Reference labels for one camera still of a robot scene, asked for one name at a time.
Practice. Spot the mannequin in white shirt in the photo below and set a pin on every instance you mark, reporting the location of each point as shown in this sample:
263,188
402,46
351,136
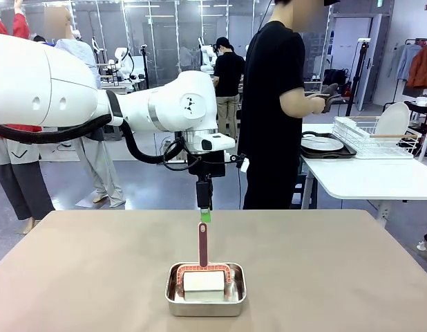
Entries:
103,173

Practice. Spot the person right hand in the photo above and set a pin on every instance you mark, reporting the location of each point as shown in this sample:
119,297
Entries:
319,103

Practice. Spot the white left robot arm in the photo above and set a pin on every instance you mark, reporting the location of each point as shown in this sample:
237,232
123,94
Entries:
61,79

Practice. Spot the black camera tripod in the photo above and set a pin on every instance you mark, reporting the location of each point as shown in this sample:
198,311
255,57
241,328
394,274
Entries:
358,76

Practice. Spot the white plate with cutlery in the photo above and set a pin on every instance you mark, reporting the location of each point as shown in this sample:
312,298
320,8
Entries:
324,145

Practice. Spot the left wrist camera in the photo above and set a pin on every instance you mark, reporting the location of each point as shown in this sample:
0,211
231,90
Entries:
244,165

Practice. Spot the light grey hanging shirt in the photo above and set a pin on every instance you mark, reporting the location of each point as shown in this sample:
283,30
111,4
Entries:
403,62

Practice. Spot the dark serving tray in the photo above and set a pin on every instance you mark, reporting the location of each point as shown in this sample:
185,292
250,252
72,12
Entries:
348,152

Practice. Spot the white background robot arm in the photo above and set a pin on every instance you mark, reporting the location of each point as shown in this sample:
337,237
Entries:
122,60
206,58

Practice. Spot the rectangular metal tin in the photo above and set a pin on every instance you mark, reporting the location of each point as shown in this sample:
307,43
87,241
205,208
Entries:
203,307

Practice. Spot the orange hanging jacket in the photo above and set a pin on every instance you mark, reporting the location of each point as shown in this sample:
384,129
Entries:
422,67

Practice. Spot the person right forearm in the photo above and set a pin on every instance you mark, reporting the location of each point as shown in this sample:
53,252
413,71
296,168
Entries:
296,102

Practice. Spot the black clothes rack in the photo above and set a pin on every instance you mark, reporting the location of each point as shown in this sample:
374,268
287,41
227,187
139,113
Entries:
403,86

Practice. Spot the background person in black shirt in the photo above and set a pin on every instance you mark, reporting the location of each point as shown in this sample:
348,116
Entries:
229,76

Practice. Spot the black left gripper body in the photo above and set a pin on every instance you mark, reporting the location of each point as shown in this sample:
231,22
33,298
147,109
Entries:
206,164

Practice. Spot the black bag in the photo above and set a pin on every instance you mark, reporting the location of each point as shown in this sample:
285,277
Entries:
334,77

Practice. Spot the person in black T-shirt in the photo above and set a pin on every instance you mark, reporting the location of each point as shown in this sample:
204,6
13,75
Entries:
268,86

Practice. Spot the mannequin in red jacket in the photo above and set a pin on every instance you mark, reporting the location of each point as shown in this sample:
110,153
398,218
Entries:
20,193

